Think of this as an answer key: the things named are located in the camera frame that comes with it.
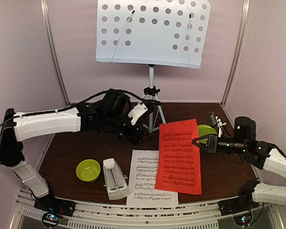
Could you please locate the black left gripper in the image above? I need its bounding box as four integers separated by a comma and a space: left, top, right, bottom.
103, 111, 153, 146

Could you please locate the white sheet music page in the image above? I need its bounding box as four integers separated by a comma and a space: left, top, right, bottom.
126, 150, 178, 208

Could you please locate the red sheet music page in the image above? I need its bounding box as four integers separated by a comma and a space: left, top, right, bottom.
155, 119, 202, 195

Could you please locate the white folding music stand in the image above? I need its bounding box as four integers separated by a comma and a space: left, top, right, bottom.
94, 0, 211, 133

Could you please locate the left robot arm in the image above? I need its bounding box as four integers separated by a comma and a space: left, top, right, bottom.
0, 89, 158, 212

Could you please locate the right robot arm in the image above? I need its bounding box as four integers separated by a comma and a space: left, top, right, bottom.
192, 116, 286, 211

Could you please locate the lime green plate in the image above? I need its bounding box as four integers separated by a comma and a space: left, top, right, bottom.
197, 125, 218, 137

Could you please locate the white metronome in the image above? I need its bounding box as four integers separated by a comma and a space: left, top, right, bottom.
103, 158, 131, 200

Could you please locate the lime green bowl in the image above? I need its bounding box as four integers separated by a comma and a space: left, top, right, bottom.
76, 159, 101, 183

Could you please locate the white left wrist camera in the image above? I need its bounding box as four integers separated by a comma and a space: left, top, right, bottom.
128, 103, 148, 125

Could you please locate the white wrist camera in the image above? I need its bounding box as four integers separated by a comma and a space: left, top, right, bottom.
208, 112, 227, 137
128, 103, 148, 125

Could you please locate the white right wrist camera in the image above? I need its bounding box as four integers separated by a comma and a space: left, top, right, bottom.
208, 112, 227, 137

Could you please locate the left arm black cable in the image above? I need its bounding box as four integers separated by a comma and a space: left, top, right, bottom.
0, 88, 162, 165

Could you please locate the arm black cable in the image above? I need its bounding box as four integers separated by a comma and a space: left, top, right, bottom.
0, 88, 162, 165
249, 202, 267, 220

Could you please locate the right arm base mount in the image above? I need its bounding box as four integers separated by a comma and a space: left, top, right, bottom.
218, 180, 259, 216

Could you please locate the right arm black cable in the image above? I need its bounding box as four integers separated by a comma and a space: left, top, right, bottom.
249, 202, 267, 220

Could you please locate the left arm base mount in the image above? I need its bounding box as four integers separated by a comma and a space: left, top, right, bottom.
34, 190, 76, 217

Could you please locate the left aluminium corner post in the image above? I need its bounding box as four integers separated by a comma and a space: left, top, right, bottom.
40, 0, 70, 105

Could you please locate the aluminium front rail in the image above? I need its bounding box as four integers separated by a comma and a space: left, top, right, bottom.
15, 187, 276, 229

